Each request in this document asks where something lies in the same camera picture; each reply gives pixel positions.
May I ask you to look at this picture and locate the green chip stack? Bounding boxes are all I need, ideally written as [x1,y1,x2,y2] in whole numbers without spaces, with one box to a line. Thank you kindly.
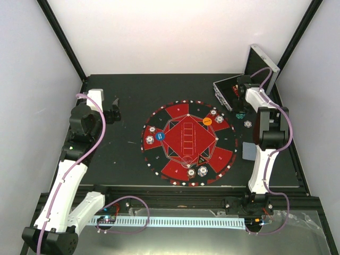
[235,113,245,120]

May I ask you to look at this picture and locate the grey white chip stack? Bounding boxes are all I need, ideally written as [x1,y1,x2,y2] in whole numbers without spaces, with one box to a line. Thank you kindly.
[244,121,252,128]

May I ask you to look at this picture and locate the brown chip stack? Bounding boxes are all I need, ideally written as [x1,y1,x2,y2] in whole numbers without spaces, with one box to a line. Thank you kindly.
[149,126,156,134]
[210,109,217,116]

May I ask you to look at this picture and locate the orange big blind button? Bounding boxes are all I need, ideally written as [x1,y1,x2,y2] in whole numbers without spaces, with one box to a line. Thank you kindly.
[202,117,212,126]

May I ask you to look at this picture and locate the blue card deck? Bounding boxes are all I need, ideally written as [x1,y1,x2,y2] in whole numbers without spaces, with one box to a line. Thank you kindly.
[242,142,257,161]

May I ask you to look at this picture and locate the blue small blind button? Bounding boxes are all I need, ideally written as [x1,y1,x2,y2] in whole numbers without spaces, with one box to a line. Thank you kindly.
[155,132,165,141]

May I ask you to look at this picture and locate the black triangular marker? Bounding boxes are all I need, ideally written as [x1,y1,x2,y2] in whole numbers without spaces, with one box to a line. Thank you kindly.
[197,154,208,166]

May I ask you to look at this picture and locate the clear round dealer button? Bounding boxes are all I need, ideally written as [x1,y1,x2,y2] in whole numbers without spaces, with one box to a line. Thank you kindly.
[181,156,193,168]

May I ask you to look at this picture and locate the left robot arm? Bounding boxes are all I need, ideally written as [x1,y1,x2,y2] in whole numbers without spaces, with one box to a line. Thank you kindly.
[22,94,121,254]

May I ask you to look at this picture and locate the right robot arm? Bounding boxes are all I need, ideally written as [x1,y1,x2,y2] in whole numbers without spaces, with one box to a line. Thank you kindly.
[236,84,293,214]

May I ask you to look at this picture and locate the red dice in case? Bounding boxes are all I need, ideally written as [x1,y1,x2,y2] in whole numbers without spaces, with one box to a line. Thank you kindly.
[232,85,239,97]

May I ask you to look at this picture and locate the aluminium poker case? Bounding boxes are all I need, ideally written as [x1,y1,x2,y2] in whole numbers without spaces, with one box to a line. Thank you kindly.
[213,44,280,112]

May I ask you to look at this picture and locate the round red black poker mat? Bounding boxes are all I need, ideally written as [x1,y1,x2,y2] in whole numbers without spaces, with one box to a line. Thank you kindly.
[141,100,239,187]

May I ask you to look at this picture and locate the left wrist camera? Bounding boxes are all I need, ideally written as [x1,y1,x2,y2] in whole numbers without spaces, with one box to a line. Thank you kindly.
[86,89,104,112]

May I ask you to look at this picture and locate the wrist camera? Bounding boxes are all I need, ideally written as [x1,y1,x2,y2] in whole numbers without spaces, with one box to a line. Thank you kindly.
[236,75,252,96]
[86,89,104,112]

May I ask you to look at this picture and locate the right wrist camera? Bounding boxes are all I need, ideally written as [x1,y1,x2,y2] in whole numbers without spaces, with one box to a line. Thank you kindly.
[236,75,252,96]

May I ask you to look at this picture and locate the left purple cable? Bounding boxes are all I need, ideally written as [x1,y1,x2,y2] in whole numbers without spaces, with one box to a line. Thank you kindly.
[37,93,107,255]

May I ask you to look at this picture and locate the purple cable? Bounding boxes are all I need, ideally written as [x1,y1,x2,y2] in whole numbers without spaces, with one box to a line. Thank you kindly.
[37,93,107,255]
[245,67,294,235]

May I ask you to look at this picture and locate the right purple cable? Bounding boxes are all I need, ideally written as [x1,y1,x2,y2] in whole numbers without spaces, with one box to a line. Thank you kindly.
[245,67,294,235]

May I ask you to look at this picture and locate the white slotted cable duct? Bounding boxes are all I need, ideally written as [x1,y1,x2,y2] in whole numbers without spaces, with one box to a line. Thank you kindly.
[88,216,245,230]

